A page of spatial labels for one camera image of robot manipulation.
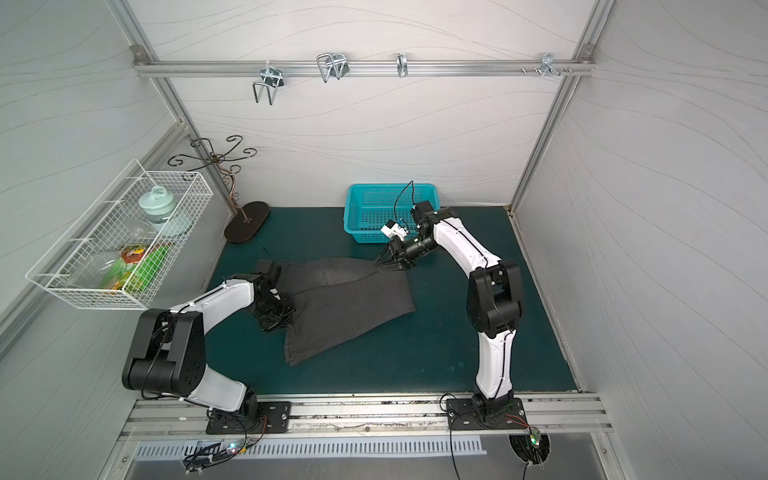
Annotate teal plastic basket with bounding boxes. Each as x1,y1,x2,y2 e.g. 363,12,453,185
344,182,440,244

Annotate dark grey long pants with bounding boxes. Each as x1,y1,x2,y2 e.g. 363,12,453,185
277,257,415,367

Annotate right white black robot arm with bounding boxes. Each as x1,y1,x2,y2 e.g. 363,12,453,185
376,201,525,420

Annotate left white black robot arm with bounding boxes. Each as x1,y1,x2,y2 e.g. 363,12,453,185
121,275,295,416

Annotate ornate metal hook stand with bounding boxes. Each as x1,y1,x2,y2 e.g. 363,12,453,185
167,134,271,244

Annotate green table mat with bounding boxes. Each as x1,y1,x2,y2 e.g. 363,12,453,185
203,207,577,395

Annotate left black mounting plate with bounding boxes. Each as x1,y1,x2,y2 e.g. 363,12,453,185
205,401,291,435

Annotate black mounting plate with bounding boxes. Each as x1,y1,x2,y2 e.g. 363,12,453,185
439,397,529,431
205,401,291,435

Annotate colourful snack packet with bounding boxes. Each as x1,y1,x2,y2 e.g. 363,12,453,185
98,244,168,293

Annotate pale green lidded jar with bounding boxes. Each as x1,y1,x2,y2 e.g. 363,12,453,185
138,185,177,224

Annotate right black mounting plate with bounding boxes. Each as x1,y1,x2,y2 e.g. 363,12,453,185
439,397,529,431

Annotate clear plastic bag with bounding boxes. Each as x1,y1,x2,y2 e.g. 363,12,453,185
64,218,159,289

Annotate small metal clip hook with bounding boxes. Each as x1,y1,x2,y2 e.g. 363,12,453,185
396,53,408,78

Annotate metal loop hook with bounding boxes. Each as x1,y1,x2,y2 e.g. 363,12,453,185
316,53,350,83

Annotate metal double hook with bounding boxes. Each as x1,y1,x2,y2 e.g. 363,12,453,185
252,66,284,105

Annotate right circuit board in hole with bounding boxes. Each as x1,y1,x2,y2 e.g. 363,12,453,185
508,427,551,465

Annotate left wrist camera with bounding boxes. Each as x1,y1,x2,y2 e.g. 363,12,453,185
255,260,282,288

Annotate left circuit board with wires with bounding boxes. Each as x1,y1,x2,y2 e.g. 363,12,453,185
181,440,253,474

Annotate white wire wall basket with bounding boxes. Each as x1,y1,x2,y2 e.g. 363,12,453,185
26,159,213,310

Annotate white slotted cable duct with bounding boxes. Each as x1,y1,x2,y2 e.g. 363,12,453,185
134,435,487,461

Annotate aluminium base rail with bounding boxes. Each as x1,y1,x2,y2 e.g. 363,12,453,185
117,392,614,443

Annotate metal bracket hook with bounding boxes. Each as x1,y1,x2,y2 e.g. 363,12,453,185
520,53,573,77

